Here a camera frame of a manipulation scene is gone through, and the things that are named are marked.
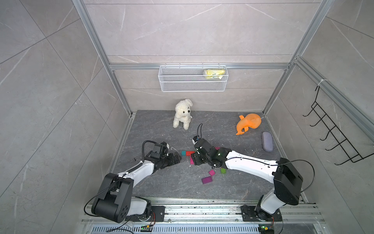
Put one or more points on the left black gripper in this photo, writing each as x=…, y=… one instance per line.
x=172, y=161

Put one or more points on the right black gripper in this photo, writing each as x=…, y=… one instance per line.
x=195, y=156

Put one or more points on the red block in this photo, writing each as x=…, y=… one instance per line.
x=189, y=153

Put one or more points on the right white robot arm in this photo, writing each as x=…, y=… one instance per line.
x=287, y=181

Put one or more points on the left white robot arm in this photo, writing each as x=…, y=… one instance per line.
x=114, y=200

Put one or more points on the purple block flat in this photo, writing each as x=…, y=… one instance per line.
x=207, y=180

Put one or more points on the orange toy watering can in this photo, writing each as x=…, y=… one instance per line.
x=252, y=121

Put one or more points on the purple glasses case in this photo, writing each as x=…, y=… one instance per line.
x=267, y=141

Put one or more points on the white plush dog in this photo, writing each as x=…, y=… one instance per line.
x=183, y=113

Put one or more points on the yellow packet in basket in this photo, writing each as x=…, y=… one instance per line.
x=214, y=73

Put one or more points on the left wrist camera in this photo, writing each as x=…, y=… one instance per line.
x=160, y=150

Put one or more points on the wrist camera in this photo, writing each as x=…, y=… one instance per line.
x=160, y=150
x=201, y=145

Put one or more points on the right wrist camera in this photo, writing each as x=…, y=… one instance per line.
x=201, y=145

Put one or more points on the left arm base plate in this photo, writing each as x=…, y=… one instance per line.
x=153, y=214

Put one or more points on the aluminium mounting rail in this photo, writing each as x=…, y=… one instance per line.
x=211, y=216

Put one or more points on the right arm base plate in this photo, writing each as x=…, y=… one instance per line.
x=251, y=213

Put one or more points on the white wire mesh basket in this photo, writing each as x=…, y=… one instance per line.
x=190, y=78

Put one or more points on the black wire hook rack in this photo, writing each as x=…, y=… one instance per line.
x=350, y=152

